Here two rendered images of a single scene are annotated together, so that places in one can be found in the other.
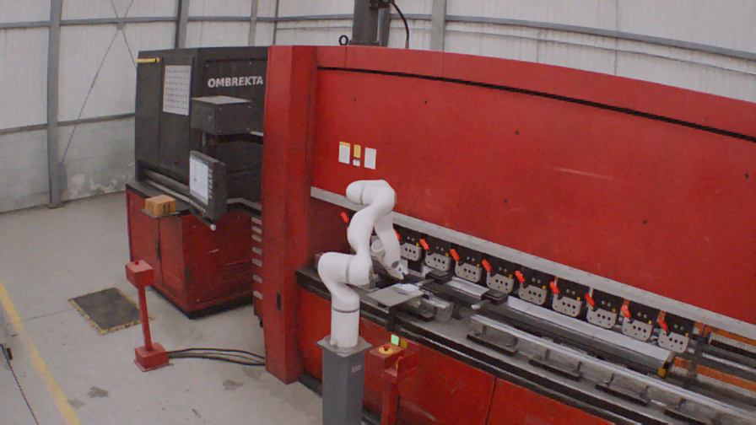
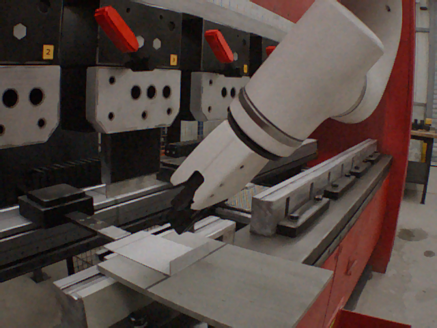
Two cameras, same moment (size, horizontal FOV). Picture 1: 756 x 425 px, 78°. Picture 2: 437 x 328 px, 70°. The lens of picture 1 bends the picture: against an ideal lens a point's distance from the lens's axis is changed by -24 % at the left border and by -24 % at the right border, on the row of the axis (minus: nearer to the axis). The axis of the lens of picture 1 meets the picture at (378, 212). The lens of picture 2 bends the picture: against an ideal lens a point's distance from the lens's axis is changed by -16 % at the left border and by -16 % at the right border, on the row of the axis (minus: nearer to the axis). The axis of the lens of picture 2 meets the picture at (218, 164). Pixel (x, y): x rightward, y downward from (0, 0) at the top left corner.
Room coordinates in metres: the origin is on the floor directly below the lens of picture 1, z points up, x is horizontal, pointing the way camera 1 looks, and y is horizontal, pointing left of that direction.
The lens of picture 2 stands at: (3.10, 0.29, 1.23)
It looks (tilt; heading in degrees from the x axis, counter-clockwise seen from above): 12 degrees down; 259
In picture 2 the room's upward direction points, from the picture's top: 2 degrees clockwise
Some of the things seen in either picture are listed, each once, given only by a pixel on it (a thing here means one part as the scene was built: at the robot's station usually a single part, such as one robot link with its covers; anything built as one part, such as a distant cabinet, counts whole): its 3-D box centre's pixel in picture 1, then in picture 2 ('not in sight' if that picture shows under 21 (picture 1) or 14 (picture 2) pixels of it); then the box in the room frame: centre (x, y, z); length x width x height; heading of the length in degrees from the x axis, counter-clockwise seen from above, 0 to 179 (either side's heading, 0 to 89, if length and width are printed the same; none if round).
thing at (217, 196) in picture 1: (207, 183); not in sight; (3.54, 1.07, 1.42); 0.45 x 0.12 x 0.36; 39
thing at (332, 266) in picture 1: (339, 280); not in sight; (2.40, 0.14, 1.30); 0.19 x 0.12 x 0.24; 74
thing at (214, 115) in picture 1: (217, 164); not in sight; (3.63, 1.04, 1.53); 0.51 x 0.25 x 0.85; 39
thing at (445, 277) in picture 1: (430, 279); (76, 212); (3.24, -0.32, 1.01); 0.26 x 0.12 x 0.05; 136
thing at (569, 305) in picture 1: (570, 294); not in sight; (2.45, -0.93, 1.26); 0.15 x 0.09 x 0.17; 46
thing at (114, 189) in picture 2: (415, 266); (132, 158); (3.13, -0.22, 1.13); 0.10 x 0.02 x 0.10; 46
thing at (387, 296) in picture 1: (395, 294); (216, 275); (3.02, -0.12, 1.00); 0.26 x 0.18 x 0.01; 136
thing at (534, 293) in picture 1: (537, 283); not in sight; (2.59, -0.78, 1.26); 0.15 x 0.09 x 0.17; 46
